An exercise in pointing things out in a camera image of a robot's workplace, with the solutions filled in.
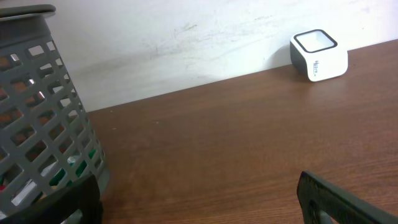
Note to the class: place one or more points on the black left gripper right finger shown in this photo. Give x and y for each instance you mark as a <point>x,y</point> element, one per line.
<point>323,202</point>

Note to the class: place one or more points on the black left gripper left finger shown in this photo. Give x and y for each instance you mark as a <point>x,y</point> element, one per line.
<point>83,195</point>

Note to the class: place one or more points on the white barcode scanner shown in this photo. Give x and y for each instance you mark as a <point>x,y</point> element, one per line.
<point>317,55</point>

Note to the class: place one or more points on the grey plastic mesh basket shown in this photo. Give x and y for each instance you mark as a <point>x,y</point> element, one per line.
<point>47,138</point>

